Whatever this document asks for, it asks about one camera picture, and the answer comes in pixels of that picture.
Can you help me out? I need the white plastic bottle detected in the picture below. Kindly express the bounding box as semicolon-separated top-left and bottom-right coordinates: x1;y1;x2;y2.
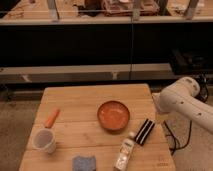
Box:
114;132;135;171

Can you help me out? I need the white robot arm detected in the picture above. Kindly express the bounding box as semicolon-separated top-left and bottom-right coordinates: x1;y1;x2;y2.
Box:
152;77;213;134

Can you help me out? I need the black cable on floor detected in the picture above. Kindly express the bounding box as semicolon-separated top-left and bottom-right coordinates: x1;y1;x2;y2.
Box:
162;73;209;156

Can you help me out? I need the blue sponge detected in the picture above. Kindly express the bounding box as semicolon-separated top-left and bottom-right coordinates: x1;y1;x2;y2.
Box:
72;156;96;171

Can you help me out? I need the wooden table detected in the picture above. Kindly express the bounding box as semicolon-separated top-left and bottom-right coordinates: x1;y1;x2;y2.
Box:
18;83;177;171

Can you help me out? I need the black equipment box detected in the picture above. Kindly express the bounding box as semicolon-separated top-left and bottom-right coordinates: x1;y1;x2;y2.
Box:
170;49;213;75

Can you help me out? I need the white plastic cup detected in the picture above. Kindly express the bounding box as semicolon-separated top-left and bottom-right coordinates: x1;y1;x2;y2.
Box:
32;129;56;154

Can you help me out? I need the orange ceramic bowl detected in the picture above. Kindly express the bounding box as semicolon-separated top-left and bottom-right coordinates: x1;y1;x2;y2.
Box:
97;101;130;131

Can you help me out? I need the black white striped box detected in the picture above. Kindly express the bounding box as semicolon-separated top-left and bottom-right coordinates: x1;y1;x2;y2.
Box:
134;119;155;145

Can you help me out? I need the orange carrot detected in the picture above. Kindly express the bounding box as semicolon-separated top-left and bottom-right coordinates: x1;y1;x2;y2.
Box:
44;109;60;129

